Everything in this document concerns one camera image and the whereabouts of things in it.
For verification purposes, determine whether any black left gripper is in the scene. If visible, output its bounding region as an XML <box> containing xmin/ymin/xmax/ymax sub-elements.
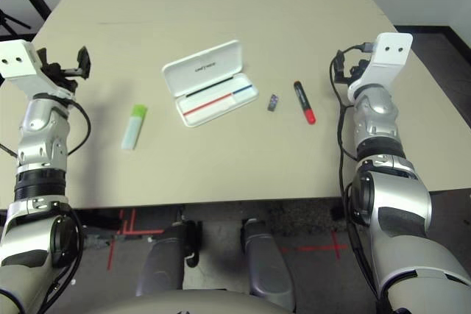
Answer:
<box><xmin>36</xmin><ymin>46</ymin><xmax>92</xmax><ymax>93</ymax></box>

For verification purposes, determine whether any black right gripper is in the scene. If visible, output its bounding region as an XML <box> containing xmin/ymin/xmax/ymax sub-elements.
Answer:
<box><xmin>333</xmin><ymin>51</ymin><xmax>369</xmax><ymax>85</ymax></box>

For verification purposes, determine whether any black marker with red cap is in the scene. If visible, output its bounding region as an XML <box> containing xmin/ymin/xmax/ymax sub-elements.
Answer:
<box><xmin>292</xmin><ymin>79</ymin><xmax>318</xmax><ymax>126</ymax></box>

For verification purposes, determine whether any green capped highlighter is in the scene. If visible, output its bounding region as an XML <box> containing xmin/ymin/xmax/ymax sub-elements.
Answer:
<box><xmin>121</xmin><ymin>104</ymin><xmax>149</xmax><ymax>151</ymax></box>

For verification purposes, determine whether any white plastic pencil case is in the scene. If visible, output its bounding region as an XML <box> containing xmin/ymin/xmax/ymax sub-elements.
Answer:
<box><xmin>161</xmin><ymin>39</ymin><xmax>259</xmax><ymax>129</ymax></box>

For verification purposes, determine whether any black tripod stand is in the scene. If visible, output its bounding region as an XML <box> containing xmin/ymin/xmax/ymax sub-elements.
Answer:
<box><xmin>0</xmin><ymin>7</ymin><xmax>32</xmax><ymax>38</ymax></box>

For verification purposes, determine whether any grey robot right leg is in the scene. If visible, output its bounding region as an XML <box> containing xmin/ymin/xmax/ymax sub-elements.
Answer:
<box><xmin>240</xmin><ymin>217</ymin><xmax>296</xmax><ymax>311</ymax></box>

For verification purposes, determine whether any grey robot leg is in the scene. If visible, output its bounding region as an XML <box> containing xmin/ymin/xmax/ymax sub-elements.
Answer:
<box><xmin>135</xmin><ymin>220</ymin><xmax>202</xmax><ymax>298</ymax></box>
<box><xmin>240</xmin><ymin>217</ymin><xmax>296</xmax><ymax>311</ymax></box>

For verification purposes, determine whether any grey robot left leg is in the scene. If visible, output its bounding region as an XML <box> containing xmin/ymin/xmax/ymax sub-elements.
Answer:
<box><xmin>135</xmin><ymin>220</ymin><xmax>202</xmax><ymax>298</ymax></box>

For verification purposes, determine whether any grey robot torso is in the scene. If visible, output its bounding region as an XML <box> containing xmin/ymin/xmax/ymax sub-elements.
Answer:
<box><xmin>88</xmin><ymin>288</ymin><xmax>295</xmax><ymax>314</ymax></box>

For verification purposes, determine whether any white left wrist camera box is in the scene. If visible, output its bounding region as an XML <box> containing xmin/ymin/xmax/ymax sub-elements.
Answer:
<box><xmin>0</xmin><ymin>39</ymin><xmax>74</xmax><ymax>101</ymax></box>

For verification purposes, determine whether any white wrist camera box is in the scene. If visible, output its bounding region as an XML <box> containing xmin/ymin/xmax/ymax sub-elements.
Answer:
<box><xmin>347</xmin><ymin>32</ymin><xmax>414</xmax><ymax>104</ymax></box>
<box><xmin>0</xmin><ymin>39</ymin><xmax>74</xmax><ymax>101</ymax></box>

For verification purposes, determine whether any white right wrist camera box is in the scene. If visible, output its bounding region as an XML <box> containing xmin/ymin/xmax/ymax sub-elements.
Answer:
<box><xmin>347</xmin><ymin>32</ymin><xmax>414</xmax><ymax>104</ymax></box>

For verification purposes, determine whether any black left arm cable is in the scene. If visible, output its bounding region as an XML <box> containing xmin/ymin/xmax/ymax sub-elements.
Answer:
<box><xmin>63</xmin><ymin>99</ymin><xmax>92</xmax><ymax>156</ymax></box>

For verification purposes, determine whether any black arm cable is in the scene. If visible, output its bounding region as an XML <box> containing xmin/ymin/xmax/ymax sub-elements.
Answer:
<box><xmin>328</xmin><ymin>42</ymin><xmax>392</xmax><ymax>314</ymax></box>
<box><xmin>63</xmin><ymin>99</ymin><xmax>92</xmax><ymax>156</ymax></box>

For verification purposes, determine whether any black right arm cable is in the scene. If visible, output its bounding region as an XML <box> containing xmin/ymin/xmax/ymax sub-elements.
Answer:
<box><xmin>328</xmin><ymin>42</ymin><xmax>392</xmax><ymax>314</ymax></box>

